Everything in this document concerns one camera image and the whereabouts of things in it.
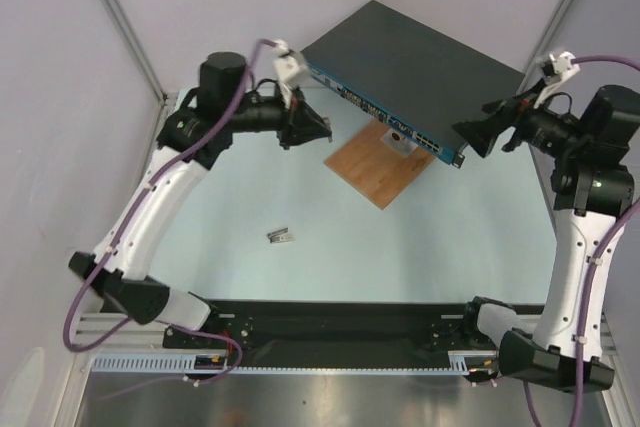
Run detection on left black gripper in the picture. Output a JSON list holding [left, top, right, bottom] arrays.
[[226, 82, 332, 151]]

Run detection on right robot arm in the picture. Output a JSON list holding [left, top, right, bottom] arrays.
[[454, 83, 639, 393]]

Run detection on wooden base board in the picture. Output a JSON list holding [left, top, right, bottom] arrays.
[[324, 120, 436, 210]]

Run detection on silver SFP module lower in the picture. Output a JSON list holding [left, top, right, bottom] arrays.
[[267, 228, 293, 244]]

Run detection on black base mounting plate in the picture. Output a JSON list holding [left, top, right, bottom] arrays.
[[162, 300, 497, 360]]

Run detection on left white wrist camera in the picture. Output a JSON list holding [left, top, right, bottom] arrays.
[[273, 39, 311, 108]]

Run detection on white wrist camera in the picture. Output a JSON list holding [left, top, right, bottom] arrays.
[[532, 51, 580, 109], [273, 39, 311, 108]]

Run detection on black blue network switch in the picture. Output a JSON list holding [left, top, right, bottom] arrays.
[[302, 0, 524, 168]]

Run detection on metal switch stand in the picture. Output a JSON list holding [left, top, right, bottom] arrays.
[[381, 129, 418, 157]]

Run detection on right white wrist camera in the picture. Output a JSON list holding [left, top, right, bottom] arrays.
[[532, 51, 580, 109]]

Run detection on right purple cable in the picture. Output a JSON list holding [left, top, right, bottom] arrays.
[[469, 54, 640, 427]]

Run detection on purple cable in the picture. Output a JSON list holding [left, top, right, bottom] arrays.
[[469, 54, 640, 427], [62, 38, 281, 401]]

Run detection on right aluminium frame post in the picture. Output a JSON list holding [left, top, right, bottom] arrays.
[[517, 0, 575, 93]]

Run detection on aluminium frame post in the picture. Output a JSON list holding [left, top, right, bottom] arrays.
[[99, 0, 168, 106], [517, 0, 575, 93]]

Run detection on white slotted cable duct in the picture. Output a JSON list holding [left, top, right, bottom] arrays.
[[91, 351, 497, 375]]

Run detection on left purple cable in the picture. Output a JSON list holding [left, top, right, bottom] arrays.
[[62, 38, 281, 401]]

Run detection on left aluminium frame post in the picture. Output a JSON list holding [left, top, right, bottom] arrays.
[[99, 0, 168, 106]]

